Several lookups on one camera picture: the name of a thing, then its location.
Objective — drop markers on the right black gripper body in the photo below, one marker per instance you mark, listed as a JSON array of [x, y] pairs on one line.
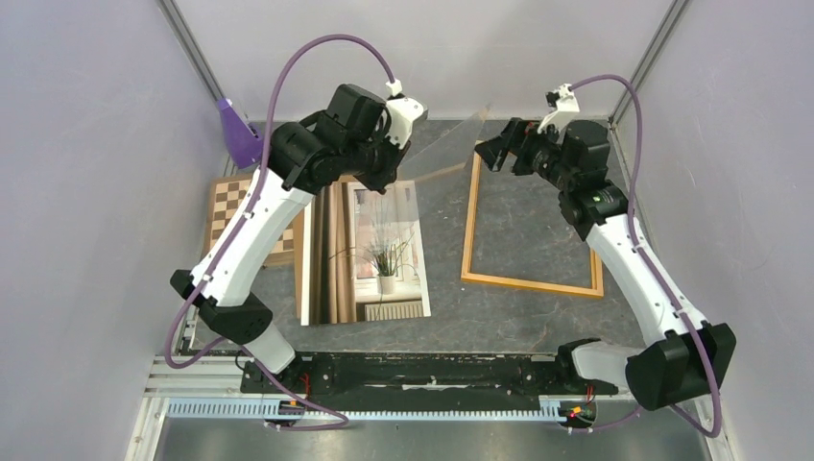
[[540, 153]]

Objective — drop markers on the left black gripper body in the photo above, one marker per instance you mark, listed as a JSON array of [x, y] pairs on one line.
[[374, 161]]

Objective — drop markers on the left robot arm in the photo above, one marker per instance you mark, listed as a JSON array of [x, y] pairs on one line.
[[360, 135]]

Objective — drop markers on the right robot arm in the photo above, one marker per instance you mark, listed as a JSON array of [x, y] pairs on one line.
[[684, 356]]

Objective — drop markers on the window plant photo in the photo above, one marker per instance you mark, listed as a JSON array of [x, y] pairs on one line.
[[362, 256]]

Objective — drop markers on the purple plastic stand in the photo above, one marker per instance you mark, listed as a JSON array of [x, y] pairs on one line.
[[242, 140]]

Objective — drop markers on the wooden chessboard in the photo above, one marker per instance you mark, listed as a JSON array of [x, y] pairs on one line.
[[225, 195]]

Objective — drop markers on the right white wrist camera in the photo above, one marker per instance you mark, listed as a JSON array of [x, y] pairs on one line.
[[564, 108]]

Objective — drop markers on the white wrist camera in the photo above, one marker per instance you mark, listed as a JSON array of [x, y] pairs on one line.
[[404, 113], [564, 108]]

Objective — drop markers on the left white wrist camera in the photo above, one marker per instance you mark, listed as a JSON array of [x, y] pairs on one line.
[[404, 113]]

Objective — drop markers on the brown frame backing board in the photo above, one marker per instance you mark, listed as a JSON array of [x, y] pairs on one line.
[[297, 267]]

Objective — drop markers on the wooden picture frame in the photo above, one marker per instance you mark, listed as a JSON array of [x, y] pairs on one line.
[[596, 289]]

